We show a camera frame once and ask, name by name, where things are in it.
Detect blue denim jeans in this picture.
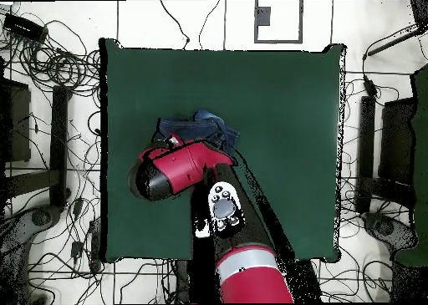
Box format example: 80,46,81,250
151,109,241,155

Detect dark green table cloth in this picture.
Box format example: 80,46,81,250
99,37,347,264

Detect black equipment stand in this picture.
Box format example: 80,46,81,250
355,95,417,214
0,80,72,208

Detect black power adapter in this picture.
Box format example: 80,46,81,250
72,197,84,219
70,240,84,260
362,75,379,97

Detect dark grey square plate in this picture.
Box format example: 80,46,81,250
257,6,272,27

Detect grey wheeled base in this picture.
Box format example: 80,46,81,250
0,205,64,305
362,211,419,257

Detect black power strip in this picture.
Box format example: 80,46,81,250
2,13,48,43

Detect black rod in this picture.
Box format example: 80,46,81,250
365,23,421,57

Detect black cable tangle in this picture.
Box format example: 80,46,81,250
0,17,101,95

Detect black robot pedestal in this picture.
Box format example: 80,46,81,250
175,259,222,304

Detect grey square frame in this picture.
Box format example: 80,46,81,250
253,0,304,44

